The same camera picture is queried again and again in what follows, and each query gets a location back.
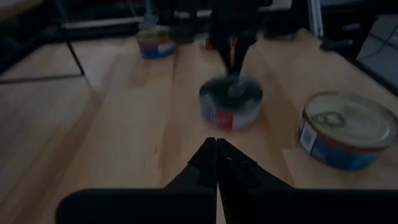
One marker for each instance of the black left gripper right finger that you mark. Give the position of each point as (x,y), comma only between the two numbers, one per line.
(242,186)

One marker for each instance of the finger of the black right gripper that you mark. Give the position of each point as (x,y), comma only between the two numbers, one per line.
(224,49)
(244,49)

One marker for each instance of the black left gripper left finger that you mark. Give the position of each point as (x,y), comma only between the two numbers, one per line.
(199,186)

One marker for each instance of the white metal post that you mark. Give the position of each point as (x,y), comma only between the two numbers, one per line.
(314,17)

